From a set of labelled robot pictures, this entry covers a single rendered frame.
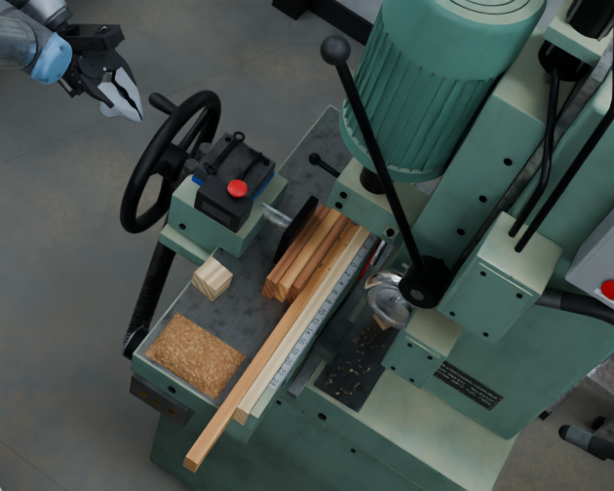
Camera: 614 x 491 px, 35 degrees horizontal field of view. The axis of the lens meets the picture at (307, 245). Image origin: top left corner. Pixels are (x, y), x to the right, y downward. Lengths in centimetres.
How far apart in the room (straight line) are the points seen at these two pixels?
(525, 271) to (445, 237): 22
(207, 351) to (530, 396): 49
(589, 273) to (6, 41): 83
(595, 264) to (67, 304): 162
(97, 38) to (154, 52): 140
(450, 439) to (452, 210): 45
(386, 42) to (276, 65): 183
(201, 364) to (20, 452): 99
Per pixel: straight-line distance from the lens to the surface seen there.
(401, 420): 160
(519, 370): 146
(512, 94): 116
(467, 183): 127
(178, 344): 144
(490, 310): 123
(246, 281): 153
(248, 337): 148
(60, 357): 243
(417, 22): 112
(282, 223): 152
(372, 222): 148
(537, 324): 136
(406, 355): 138
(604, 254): 111
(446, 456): 161
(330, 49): 110
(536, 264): 119
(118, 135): 276
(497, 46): 112
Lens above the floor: 223
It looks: 57 degrees down
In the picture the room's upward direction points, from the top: 23 degrees clockwise
